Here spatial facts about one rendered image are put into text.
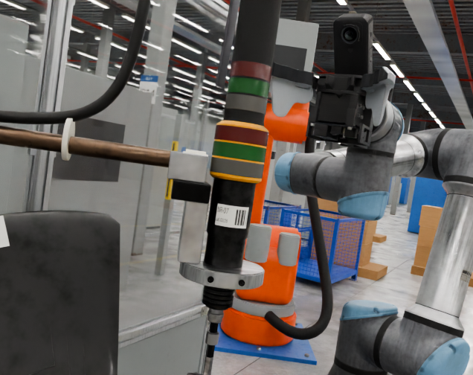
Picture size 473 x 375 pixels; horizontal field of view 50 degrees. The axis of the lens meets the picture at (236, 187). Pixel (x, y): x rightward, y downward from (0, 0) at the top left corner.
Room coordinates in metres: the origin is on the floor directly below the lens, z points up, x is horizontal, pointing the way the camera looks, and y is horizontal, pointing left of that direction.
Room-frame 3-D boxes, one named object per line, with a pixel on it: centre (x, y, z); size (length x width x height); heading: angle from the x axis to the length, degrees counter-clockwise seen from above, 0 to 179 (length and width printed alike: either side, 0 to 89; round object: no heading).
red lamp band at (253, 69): (0.41, 0.00, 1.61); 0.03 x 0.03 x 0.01
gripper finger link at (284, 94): (0.62, -0.04, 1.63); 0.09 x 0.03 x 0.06; 117
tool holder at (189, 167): (0.41, 0.01, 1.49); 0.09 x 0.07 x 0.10; 97
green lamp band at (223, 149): (0.41, 0.00, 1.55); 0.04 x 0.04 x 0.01
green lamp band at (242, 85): (0.41, 0.00, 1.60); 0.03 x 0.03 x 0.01
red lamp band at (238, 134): (0.41, 0.00, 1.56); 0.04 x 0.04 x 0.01
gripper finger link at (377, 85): (0.57, -0.14, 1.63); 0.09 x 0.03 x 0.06; 9
